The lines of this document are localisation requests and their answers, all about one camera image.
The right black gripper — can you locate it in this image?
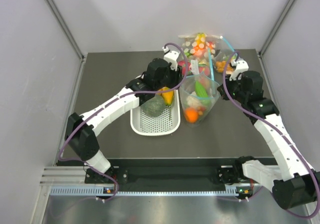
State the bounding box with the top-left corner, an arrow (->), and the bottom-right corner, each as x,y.
217,73 -> 248,104

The clear zip bag with vegetables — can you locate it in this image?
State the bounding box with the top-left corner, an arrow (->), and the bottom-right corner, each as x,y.
179,73 -> 220,127

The green fake cucumber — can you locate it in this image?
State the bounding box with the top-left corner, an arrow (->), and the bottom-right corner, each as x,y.
195,81 -> 209,99

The white fake cauliflower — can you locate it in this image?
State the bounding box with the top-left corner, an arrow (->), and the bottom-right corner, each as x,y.
186,95 -> 202,110

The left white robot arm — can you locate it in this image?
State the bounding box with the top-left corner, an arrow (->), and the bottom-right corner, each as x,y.
65,58 -> 183,183

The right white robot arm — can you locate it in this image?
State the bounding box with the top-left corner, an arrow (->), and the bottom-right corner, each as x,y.
218,71 -> 320,210

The yellow orange fake mango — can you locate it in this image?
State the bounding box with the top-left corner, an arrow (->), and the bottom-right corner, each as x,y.
159,87 -> 175,107

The green fake melon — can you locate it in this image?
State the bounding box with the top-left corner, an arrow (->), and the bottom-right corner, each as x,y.
141,95 -> 166,117

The small zip bag with oranges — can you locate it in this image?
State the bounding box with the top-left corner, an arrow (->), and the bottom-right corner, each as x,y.
213,49 -> 234,74

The zip bag with dragon fruit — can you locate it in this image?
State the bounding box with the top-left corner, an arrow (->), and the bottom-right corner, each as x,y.
178,48 -> 214,79

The polka dot fruit bag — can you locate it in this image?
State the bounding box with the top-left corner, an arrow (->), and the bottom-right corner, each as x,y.
178,32 -> 223,60

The orange fake tangerine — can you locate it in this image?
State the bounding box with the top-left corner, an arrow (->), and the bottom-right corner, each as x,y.
184,107 -> 199,123

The white perforated plastic basket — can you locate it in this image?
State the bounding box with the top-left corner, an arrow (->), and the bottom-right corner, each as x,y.
130,90 -> 181,136

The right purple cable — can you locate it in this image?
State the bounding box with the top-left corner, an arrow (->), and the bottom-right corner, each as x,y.
222,50 -> 320,220

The purple cable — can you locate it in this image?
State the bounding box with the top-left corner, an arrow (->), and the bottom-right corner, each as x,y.
222,50 -> 320,220
57,42 -> 190,201

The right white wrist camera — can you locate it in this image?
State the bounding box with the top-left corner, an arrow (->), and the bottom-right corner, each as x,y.
229,59 -> 249,81

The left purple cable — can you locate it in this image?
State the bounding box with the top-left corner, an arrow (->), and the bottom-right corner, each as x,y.
57,42 -> 190,201

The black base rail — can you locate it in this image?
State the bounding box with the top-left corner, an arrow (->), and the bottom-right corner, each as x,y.
83,158 -> 273,186

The grey cable duct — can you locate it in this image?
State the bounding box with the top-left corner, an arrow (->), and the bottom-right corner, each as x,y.
50,186 -> 252,197

